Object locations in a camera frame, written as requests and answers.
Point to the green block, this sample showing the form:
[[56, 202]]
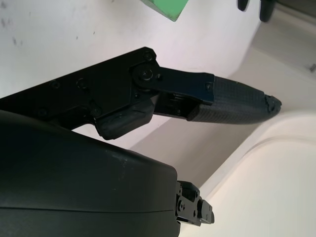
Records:
[[168, 8]]

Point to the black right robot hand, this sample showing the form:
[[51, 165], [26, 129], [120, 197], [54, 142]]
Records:
[[74, 177]]

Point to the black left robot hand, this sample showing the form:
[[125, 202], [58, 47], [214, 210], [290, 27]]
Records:
[[267, 10]]

